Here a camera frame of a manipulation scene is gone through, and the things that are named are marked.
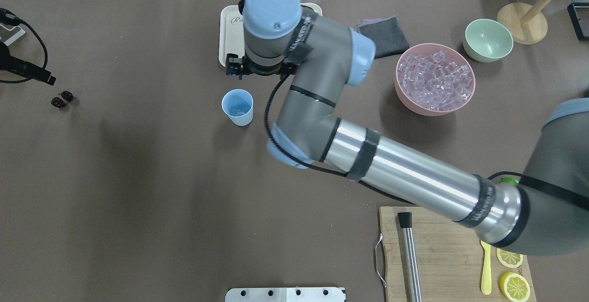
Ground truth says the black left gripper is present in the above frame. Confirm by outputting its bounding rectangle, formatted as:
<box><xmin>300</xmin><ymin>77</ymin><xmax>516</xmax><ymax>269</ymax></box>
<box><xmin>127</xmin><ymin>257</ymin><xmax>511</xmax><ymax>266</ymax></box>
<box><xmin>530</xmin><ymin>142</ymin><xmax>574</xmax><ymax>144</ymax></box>
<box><xmin>0</xmin><ymin>42</ymin><xmax>56</xmax><ymax>86</ymax></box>

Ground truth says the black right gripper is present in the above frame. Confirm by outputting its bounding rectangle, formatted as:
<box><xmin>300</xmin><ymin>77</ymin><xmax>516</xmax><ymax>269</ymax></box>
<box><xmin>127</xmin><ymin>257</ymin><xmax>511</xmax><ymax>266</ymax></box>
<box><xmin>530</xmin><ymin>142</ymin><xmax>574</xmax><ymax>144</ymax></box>
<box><xmin>225</xmin><ymin>53</ymin><xmax>297</xmax><ymax>80</ymax></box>

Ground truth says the dark cherry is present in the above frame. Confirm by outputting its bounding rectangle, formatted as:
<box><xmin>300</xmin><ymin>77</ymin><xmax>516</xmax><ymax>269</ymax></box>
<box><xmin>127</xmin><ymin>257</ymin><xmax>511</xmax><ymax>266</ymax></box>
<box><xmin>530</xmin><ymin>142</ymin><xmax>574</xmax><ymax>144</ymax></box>
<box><xmin>60</xmin><ymin>91</ymin><xmax>74</xmax><ymax>102</ymax></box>
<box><xmin>51</xmin><ymin>97</ymin><xmax>68</xmax><ymax>109</ymax></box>

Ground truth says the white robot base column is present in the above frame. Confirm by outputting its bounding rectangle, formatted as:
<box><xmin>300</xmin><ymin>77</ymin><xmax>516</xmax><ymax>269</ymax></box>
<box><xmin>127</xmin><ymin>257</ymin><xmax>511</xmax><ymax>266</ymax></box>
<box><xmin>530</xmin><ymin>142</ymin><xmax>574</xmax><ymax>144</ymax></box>
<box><xmin>225</xmin><ymin>287</ymin><xmax>347</xmax><ymax>302</ymax></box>

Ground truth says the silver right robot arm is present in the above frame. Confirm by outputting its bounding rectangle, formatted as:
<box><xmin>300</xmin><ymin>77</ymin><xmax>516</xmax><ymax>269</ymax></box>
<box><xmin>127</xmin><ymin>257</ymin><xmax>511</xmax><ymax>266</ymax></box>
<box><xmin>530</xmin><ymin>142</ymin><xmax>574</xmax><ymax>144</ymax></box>
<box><xmin>227</xmin><ymin>0</ymin><xmax>589</xmax><ymax>256</ymax></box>

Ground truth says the light blue plastic cup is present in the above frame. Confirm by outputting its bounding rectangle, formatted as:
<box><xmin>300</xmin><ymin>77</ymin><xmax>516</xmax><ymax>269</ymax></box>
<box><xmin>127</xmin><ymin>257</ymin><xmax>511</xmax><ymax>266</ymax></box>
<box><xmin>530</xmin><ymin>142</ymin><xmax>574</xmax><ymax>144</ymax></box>
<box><xmin>221</xmin><ymin>89</ymin><xmax>254</xmax><ymax>127</ymax></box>

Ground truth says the clear ice cubes pile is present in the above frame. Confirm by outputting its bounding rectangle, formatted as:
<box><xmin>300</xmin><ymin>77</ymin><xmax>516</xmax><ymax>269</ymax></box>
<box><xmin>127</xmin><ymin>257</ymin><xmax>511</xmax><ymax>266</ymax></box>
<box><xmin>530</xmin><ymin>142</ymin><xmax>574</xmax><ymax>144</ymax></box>
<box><xmin>398</xmin><ymin>50</ymin><xmax>474</xmax><ymax>111</ymax></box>

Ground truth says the wooden cup stand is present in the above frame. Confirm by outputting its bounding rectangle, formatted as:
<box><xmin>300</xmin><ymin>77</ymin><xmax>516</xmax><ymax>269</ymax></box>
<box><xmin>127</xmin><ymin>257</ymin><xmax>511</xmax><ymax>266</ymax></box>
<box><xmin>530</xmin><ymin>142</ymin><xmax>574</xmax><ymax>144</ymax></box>
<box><xmin>497</xmin><ymin>0</ymin><xmax>552</xmax><ymax>45</ymax></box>

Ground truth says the cream rabbit tray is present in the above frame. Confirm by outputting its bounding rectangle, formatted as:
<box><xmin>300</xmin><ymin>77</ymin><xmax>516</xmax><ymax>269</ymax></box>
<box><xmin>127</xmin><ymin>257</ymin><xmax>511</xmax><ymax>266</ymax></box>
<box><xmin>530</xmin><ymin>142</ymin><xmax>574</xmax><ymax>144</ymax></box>
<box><xmin>219</xmin><ymin>0</ymin><xmax>322</xmax><ymax>67</ymax></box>

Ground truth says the grey folded cloth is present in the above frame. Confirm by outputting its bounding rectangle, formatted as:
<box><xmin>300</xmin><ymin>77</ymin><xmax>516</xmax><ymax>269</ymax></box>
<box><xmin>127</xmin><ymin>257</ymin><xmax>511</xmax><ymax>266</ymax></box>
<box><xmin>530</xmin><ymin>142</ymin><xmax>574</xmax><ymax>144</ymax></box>
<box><xmin>357</xmin><ymin>15</ymin><xmax>410</xmax><ymax>59</ymax></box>

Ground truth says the pink bowl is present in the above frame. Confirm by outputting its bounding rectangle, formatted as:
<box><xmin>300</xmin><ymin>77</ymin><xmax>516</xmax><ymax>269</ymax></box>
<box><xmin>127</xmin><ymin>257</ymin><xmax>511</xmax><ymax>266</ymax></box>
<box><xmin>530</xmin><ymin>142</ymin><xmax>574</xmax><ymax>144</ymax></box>
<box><xmin>394</xmin><ymin>43</ymin><xmax>476</xmax><ymax>117</ymax></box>

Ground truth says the steel muddler black tip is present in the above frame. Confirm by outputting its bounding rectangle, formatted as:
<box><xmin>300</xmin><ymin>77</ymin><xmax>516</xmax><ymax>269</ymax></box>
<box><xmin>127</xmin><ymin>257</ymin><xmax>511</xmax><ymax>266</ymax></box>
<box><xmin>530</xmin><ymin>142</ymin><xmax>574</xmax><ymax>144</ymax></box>
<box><xmin>397</xmin><ymin>212</ymin><xmax>423</xmax><ymax>302</ymax></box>

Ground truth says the green ceramic bowl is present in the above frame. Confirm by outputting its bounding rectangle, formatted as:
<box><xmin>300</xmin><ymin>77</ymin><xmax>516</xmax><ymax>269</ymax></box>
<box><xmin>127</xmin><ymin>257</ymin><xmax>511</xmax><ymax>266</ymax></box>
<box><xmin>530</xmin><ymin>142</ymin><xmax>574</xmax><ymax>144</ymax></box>
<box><xmin>462</xmin><ymin>18</ymin><xmax>514</xmax><ymax>63</ymax></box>

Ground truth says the wooden cutting board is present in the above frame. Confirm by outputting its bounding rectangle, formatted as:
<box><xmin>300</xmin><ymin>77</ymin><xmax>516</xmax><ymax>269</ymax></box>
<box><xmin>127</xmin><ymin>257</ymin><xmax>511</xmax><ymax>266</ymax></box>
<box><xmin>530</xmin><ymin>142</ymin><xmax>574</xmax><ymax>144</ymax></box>
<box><xmin>379</xmin><ymin>206</ymin><xmax>511</xmax><ymax>302</ymax></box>

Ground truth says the green lime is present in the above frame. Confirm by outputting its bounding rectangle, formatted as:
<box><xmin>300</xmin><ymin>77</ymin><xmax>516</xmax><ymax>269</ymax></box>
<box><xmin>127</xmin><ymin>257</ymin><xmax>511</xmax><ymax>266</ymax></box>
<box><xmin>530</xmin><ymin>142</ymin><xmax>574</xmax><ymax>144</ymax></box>
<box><xmin>498</xmin><ymin>177</ymin><xmax>519</xmax><ymax>186</ymax></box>

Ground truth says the yellow plastic knife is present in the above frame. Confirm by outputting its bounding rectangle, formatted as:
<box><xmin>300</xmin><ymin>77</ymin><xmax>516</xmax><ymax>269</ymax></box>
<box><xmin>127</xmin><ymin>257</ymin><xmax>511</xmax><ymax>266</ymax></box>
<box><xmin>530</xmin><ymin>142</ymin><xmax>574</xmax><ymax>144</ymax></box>
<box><xmin>479</xmin><ymin>240</ymin><xmax>492</xmax><ymax>295</ymax></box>

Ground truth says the lemon slice upper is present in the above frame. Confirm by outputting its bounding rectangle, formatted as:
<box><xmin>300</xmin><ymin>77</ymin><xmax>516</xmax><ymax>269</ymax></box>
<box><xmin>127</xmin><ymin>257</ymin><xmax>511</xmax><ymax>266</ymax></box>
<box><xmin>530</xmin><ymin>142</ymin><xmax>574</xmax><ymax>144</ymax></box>
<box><xmin>495</xmin><ymin>248</ymin><xmax>525</xmax><ymax>269</ymax></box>

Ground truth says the lemon half lower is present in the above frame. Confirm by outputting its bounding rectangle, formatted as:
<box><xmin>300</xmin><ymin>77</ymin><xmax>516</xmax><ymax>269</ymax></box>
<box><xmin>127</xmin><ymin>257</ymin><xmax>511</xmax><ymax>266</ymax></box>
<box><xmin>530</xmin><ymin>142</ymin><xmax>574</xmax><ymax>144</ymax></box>
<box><xmin>499</xmin><ymin>272</ymin><xmax>531</xmax><ymax>302</ymax></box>

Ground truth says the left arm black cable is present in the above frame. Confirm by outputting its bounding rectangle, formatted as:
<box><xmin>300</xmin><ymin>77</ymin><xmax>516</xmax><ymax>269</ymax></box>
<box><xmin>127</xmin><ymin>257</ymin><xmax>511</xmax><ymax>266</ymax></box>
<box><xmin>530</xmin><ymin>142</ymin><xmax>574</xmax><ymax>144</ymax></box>
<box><xmin>0</xmin><ymin>7</ymin><xmax>49</xmax><ymax>84</ymax></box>

